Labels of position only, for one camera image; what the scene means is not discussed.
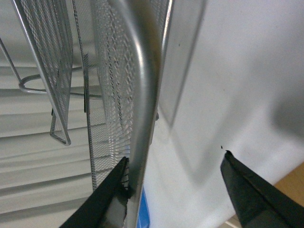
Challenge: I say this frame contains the white curtain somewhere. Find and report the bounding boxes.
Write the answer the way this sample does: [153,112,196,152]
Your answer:
[0,0,133,228]

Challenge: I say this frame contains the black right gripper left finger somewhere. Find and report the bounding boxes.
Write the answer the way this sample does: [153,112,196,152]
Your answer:
[61,157,129,228]

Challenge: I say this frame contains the blue plastic tray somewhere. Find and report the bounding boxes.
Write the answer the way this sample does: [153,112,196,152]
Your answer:
[136,186,151,228]

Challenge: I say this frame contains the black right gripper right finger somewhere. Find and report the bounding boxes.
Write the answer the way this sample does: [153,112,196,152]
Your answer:
[220,151,304,228]

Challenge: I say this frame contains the silver mesh tray rack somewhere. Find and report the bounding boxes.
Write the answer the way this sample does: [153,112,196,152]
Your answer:
[0,0,172,228]

